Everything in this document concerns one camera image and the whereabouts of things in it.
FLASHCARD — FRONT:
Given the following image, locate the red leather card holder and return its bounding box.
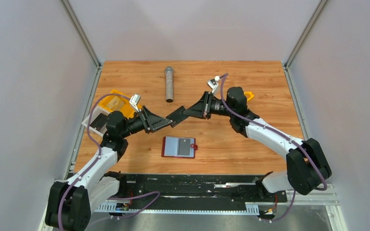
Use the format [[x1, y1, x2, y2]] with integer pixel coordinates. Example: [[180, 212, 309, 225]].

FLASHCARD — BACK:
[[161, 136, 198, 159]]

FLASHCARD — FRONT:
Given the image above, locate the black VIP credit card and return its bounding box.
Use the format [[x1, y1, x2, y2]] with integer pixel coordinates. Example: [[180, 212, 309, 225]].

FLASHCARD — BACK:
[[90, 113, 107, 132]]

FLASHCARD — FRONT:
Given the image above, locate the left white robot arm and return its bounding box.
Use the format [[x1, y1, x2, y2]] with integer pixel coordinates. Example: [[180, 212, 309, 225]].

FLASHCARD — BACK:
[[45, 106, 172, 231]]

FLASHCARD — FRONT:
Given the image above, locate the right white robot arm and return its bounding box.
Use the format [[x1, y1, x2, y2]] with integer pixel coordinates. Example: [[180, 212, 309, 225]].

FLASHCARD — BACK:
[[184, 87, 332, 195]]

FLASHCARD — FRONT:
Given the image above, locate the gold VIP card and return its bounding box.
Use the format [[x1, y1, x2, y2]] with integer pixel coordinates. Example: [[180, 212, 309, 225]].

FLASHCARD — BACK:
[[106, 96, 125, 111]]

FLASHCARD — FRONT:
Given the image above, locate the yellow plastic bin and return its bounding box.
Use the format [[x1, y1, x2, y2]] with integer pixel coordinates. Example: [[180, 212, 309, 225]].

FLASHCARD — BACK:
[[99, 90, 136, 118]]

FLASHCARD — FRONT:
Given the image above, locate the white plastic bin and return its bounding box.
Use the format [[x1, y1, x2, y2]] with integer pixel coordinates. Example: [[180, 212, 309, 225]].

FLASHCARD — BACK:
[[81, 106, 110, 137]]

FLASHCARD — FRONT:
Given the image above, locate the grey metal tube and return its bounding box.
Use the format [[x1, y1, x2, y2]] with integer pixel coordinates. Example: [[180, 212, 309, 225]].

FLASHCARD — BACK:
[[165, 66, 174, 103]]

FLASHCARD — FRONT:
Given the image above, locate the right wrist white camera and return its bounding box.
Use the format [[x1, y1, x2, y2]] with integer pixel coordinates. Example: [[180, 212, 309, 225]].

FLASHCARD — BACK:
[[207, 76, 222, 95]]

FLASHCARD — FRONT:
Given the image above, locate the wrist white camera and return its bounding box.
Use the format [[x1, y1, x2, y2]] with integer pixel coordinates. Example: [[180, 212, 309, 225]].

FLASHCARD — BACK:
[[129, 94, 141, 112], [207, 76, 222, 95]]

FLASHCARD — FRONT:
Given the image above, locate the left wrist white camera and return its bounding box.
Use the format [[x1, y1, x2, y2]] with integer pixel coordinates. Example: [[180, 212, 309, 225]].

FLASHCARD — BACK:
[[129, 94, 141, 112]]

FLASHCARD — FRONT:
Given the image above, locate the yellow green triangular bracket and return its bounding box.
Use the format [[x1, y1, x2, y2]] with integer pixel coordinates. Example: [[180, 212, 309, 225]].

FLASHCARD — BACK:
[[244, 91, 254, 102]]

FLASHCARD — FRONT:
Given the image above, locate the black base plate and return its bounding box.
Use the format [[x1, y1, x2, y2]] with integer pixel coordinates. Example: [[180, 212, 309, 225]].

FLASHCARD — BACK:
[[120, 174, 287, 208]]

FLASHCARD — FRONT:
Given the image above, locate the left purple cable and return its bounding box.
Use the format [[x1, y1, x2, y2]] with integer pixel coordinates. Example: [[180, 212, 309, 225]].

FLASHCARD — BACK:
[[57, 93, 161, 231]]

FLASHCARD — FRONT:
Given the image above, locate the slotted white cable duct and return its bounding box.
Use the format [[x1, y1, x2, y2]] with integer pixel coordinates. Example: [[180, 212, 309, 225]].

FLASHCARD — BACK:
[[95, 198, 259, 215]]

